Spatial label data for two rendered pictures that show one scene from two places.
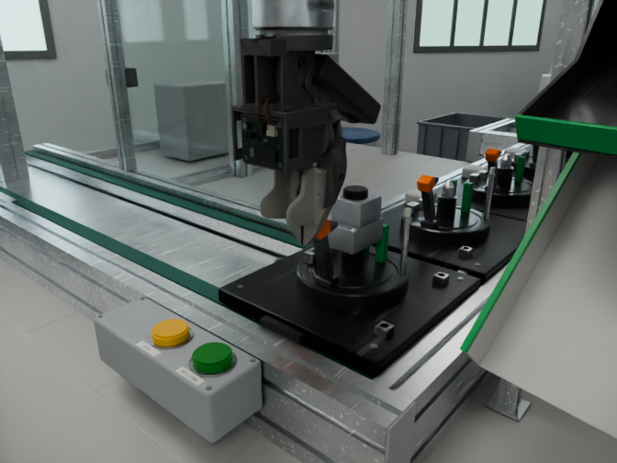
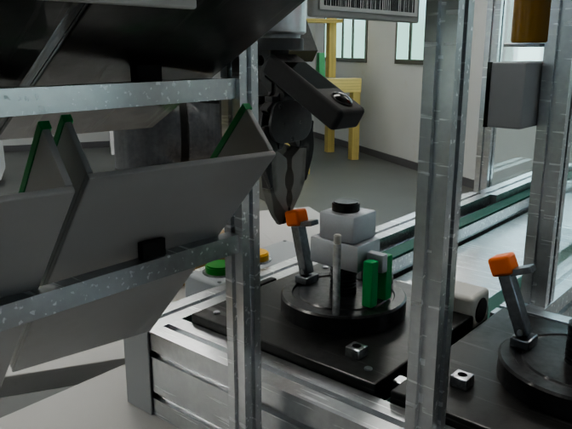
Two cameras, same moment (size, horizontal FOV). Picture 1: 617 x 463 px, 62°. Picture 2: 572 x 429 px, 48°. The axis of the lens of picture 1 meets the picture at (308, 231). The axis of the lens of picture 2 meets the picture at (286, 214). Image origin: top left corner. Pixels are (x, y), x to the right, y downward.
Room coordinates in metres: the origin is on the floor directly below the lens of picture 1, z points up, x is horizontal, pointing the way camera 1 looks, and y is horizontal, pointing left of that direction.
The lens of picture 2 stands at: (0.52, -0.73, 1.25)
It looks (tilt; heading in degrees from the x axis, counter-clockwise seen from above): 14 degrees down; 90
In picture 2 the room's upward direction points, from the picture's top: straight up
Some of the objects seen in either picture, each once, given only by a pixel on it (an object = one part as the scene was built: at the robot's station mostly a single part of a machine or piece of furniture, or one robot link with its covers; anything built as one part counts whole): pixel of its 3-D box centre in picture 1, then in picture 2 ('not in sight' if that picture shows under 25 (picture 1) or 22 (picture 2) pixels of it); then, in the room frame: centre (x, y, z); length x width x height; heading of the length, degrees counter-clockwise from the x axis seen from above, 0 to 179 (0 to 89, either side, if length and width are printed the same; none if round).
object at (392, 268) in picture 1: (352, 276); (342, 300); (0.58, -0.06, 0.98); 0.14 x 0.14 x 0.02
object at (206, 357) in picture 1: (212, 360); (220, 271); (0.43, 0.10, 0.96); 0.04 x 0.04 x 0.02
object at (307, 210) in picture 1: (304, 210); (260, 185); (0.49, 0.00, 1.10); 0.06 x 0.03 x 0.09; 140
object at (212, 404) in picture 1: (173, 359); (255, 278); (0.47, 0.15, 0.93); 0.21 x 0.07 x 0.06; 50
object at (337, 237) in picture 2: (405, 241); (336, 274); (0.57, -0.12, 1.03); 0.01 x 0.01 x 0.08
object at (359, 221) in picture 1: (359, 214); (352, 233); (0.59, -0.06, 1.06); 0.08 x 0.04 x 0.07; 139
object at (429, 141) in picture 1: (490, 146); not in sight; (2.54, -0.91, 0.73); 0.62 x 0.42 x 0.23; 50
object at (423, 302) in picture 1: (352, 289); (342, 316); (0.58, -0.06, 0.96); 0.24 x 0.24 x 0.02; 50
